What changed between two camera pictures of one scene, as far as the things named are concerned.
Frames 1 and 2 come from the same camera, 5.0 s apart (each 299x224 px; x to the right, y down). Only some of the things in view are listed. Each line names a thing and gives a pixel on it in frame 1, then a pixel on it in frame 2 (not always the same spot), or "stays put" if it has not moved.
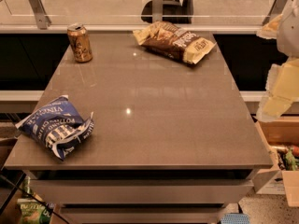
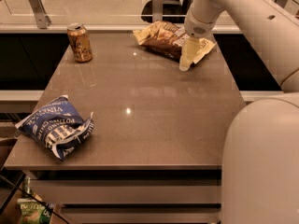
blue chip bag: x=58 y=124 stays put
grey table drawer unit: x=141 y=196 stays put
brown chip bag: x=168 y=39 stays put
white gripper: x=290 y=35 to x=195 y=27
